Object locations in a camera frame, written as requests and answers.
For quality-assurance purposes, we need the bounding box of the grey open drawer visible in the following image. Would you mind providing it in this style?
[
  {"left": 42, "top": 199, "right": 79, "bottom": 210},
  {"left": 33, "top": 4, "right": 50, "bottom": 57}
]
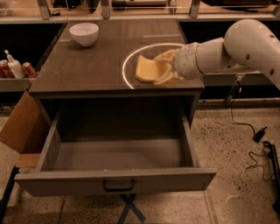
[{"left": 16, "top": 100, "right": 217, "bottom": 196}]

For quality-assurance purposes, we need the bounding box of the white pump bottle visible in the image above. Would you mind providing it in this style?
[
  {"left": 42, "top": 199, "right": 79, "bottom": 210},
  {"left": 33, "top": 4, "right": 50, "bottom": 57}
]
[{"left": 4, "top": 50, "right": 25, "bottom": 79}]

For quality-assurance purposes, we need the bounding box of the yellow sponge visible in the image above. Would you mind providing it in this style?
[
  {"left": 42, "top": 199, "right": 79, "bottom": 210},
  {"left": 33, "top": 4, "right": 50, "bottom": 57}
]
[{"left": 135, "top": 55, "right": 171, "bottom": 82}]

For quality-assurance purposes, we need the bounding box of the white ceramic bowl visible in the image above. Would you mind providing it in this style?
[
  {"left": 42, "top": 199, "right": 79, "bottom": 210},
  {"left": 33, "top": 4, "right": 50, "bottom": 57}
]
[{"left": 69, "top": 23, "right": 99, "bottom": 46}]

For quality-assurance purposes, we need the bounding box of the red can right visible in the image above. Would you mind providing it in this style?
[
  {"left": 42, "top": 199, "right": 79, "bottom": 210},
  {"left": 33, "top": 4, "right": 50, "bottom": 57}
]
[{"left": 22, "top": 62, "right": 38, "bottom": 78}]

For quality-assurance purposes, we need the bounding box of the brown cardboard box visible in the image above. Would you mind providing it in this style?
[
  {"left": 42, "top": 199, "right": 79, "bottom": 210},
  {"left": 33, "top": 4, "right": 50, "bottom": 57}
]
[{"left": 0, "top": 92, "right": 50, "bottom": 154}]

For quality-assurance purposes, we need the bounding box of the red can left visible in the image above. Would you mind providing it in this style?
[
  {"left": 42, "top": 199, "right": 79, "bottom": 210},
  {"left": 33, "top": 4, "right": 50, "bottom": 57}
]
[{"left": 0, "top": 59, "right": 14, "bottom": 78}]

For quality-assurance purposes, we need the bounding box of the black drawer handle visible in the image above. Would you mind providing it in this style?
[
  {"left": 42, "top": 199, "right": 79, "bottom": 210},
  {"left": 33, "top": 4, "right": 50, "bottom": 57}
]
[{"left": 102, "top": 180, "right": 135, "bottom": 193}]

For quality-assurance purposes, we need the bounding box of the black power adapter with cable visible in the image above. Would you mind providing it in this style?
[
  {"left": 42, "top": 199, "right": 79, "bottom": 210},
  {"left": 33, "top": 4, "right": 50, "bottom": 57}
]
[{"left": 229, "top": 95, "right": 275, "bottom": 182}]

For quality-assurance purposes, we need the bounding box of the grey cabinet with dark top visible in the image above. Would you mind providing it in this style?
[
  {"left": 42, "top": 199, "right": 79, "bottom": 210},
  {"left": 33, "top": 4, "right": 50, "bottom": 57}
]
[{"left": 29, "top": 19, "right": 204, "bottom": 123}]

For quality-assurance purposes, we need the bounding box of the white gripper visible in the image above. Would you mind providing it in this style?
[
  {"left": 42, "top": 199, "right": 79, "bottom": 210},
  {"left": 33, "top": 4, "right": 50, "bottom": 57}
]
[{"left": 153, "top": 42, "right": 202, "bottom": 85}]

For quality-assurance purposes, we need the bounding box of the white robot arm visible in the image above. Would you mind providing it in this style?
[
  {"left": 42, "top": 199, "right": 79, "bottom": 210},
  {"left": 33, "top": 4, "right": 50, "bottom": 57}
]
[{"left": 154, "top": 19, "right": 280, "bottom": 88}]

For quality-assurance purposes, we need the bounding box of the red can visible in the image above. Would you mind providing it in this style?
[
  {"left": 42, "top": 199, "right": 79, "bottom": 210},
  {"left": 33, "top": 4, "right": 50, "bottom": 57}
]
[
  {"left": 0, "top": 59, "right": 14, "bottom": 78},
  {"left": 22, "top": 62, "right": 38, "bottom": 78}
]

